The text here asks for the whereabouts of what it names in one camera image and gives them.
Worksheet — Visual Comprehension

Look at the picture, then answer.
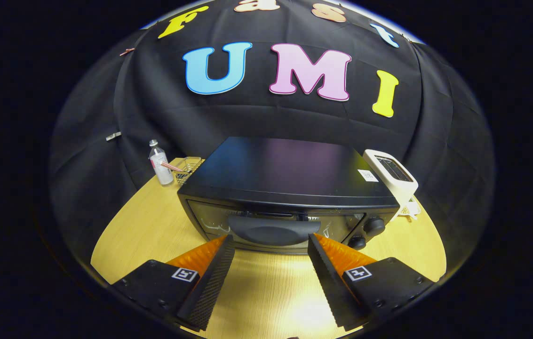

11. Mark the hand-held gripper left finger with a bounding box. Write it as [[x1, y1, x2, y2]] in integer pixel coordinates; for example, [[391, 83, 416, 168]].
[[109, 234, 236, 331]]

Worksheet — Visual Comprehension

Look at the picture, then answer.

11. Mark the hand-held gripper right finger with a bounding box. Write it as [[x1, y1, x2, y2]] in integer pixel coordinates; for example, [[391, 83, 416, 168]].
[[307, 233, 436, 330]]

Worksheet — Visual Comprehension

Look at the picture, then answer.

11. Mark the black toaster oven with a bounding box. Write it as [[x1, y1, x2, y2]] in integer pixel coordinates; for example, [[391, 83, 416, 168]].
[[177, 137, 401, 256]]

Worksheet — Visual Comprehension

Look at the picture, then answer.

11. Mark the white slot toaster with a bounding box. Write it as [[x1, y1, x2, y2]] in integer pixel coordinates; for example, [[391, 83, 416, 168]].
[[363, 149, 419, 208]]

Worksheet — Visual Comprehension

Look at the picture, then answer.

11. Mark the small clear plastic bottle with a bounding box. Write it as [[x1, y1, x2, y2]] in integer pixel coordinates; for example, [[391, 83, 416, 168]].
[[149, 139, 174, 186]]

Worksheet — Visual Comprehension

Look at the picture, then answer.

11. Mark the black backdrop cloth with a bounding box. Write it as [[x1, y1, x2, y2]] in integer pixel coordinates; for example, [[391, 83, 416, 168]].
[[49, 0, 497, 274]]

